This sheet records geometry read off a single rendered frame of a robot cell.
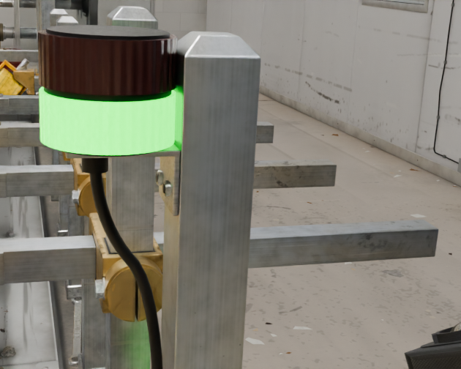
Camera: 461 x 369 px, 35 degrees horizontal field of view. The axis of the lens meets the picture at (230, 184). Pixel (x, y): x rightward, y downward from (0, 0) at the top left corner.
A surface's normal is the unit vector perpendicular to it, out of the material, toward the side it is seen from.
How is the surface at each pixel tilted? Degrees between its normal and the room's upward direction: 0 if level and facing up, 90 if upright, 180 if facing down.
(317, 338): 0
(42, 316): 0
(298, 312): 0
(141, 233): 90
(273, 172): 90
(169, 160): 90
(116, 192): 90
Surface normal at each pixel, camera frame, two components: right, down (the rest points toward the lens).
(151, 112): 0.70, 0.23
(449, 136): -0.95, 0.04
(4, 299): 0.05, -0.96
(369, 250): 0.27, 0.28
